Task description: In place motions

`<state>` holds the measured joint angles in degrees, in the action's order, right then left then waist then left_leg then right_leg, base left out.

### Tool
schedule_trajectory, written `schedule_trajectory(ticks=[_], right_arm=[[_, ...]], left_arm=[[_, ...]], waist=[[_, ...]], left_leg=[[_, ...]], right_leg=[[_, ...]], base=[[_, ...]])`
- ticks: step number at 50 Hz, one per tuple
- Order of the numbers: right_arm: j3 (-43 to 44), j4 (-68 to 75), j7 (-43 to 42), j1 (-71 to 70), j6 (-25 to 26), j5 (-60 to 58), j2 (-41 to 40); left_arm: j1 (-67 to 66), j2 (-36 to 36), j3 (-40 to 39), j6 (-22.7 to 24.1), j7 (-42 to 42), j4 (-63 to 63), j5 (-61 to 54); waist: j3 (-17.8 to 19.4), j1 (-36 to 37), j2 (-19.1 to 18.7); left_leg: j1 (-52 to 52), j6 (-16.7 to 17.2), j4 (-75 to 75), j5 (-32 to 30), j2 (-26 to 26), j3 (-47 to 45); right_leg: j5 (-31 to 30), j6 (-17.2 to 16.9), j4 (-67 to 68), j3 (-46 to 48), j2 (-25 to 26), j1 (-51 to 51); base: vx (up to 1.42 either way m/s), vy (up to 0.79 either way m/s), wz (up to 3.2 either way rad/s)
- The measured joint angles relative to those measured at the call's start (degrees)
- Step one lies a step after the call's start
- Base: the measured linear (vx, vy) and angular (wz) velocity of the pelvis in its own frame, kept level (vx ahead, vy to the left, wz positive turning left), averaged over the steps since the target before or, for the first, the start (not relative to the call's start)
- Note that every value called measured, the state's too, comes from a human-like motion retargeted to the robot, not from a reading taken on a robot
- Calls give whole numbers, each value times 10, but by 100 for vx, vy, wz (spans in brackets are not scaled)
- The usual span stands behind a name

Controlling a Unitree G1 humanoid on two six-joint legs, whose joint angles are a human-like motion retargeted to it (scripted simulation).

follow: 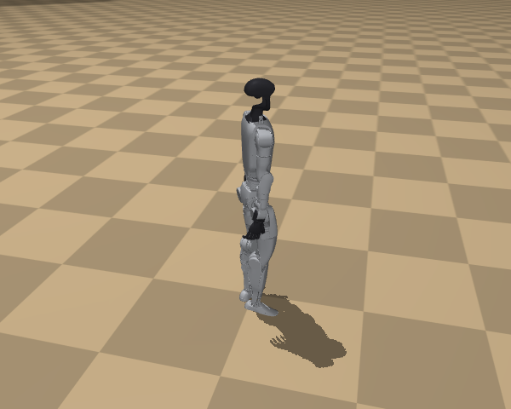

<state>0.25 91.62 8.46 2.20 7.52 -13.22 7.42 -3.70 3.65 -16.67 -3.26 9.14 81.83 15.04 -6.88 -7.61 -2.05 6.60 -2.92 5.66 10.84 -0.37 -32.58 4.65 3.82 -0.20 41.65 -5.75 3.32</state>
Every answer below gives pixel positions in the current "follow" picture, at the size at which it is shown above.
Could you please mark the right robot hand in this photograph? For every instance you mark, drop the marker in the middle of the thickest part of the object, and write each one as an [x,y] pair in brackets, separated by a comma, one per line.
[256,228]

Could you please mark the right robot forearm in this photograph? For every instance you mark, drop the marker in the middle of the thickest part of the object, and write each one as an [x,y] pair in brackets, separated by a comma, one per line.
[262,196]

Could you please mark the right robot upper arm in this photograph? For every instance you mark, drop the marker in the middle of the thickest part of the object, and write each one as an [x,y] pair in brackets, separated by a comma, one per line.
[264,144]

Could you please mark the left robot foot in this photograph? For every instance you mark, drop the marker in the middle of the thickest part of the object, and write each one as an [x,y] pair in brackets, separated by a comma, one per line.
[245,295]

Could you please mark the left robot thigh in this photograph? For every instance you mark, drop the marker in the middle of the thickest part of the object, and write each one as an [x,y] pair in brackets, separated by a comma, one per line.
[247,244]

